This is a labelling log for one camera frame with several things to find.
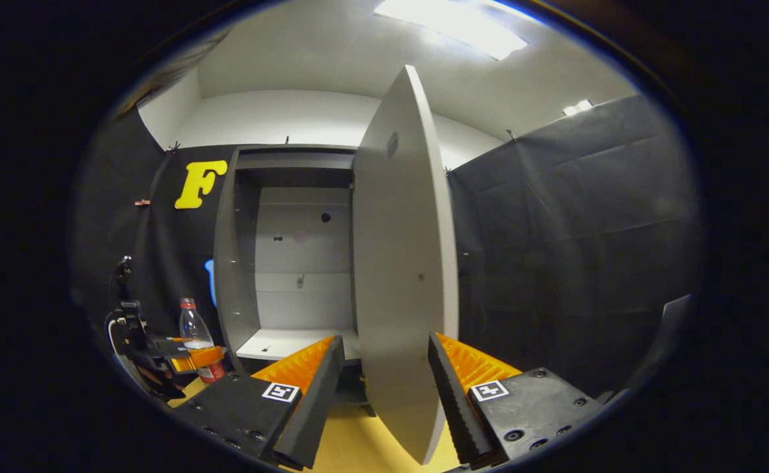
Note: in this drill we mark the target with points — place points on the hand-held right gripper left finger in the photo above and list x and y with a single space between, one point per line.
315 407

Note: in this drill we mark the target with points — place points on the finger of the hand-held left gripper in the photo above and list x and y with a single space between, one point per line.
207 358

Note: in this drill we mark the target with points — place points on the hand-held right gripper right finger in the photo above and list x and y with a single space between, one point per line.
450 401

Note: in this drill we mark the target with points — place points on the clear plastic bottle red cap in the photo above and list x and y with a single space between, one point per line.
194 328

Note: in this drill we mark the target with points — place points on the beige cabinet door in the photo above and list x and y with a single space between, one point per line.
404 263

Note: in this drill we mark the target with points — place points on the dark grey cabinet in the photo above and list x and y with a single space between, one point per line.
299 243

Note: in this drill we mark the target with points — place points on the black backdrop cloth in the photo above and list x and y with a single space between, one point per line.
105 217
174 263
555 263

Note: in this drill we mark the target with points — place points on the small ceiling light panel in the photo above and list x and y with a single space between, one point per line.
578 108

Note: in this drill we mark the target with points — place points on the large ceiling light panel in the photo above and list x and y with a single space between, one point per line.
453 23

